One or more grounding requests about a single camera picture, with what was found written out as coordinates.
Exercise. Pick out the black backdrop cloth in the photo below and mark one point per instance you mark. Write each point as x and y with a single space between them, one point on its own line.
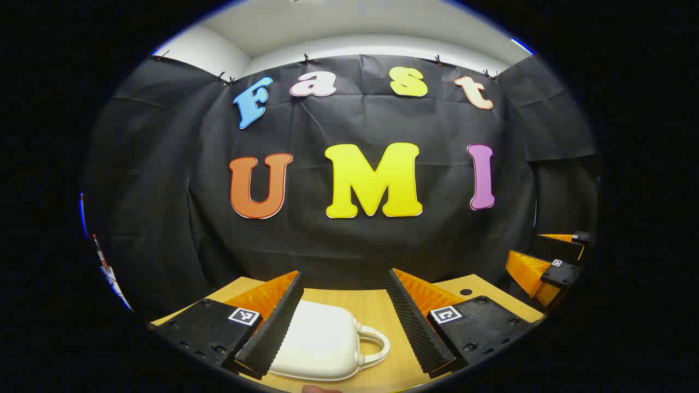
327 245

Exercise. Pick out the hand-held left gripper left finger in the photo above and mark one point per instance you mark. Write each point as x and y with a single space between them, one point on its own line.
276 327

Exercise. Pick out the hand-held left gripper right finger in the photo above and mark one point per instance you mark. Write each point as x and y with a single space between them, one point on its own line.
415 327

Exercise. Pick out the white suitcase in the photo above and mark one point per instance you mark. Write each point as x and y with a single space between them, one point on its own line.
322 338

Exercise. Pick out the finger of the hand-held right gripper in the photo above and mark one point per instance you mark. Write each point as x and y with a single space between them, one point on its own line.
557 248
562 275

